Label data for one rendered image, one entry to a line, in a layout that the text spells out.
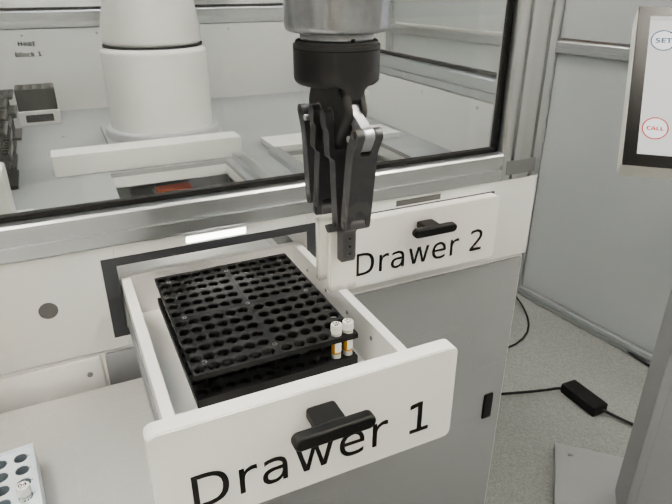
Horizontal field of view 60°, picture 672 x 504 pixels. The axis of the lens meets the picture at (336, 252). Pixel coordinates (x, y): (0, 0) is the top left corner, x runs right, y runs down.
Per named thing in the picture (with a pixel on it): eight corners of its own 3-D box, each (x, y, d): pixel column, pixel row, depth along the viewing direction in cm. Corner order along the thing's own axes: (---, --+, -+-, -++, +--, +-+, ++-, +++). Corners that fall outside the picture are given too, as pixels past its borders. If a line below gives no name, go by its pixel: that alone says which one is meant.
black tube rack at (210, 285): (357, 381, 65) (358, 332, 62) (200, 428, 58) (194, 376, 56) (286, 293, 83) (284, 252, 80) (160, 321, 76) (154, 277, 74)
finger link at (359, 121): (352, 85, 51) (382, 87, 47) (354, 144, 53) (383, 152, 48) (327, 87, 50) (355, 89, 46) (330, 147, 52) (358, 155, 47)
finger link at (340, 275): (354, 220, 56) (357, 222, 56) (353, 283, 59) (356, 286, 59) (326, 224, 55) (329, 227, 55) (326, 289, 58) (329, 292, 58)
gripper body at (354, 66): (400, 38, 47) (395, 149, 51) (353, 30, 54) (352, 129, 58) (316, 42, 45) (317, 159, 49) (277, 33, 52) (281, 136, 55)
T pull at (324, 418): (377, 427, 50) (377, 415, 49) (295, 455, 47) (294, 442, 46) (357, 402, 52) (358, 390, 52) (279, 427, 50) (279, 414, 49)
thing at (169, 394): (427, 417, 60) (431, 369, 58) (176, 503, 50) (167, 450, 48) (288, 262, 93) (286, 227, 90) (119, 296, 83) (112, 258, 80)
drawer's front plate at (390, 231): (493, 256, 98) (500, 195, 94) (338, 292, 87) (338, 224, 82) (486, 252, 100) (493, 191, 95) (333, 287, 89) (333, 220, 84)
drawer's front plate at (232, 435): (449, 434, 60) (459, 345, 55) (162, 539, 49) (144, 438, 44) (439, 424, 61) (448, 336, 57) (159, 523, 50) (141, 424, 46)
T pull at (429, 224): (457, 231, 88) (458, 222, 87) (415, 240, 85) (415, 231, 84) (443, 223, 91) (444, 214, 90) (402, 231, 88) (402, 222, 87)
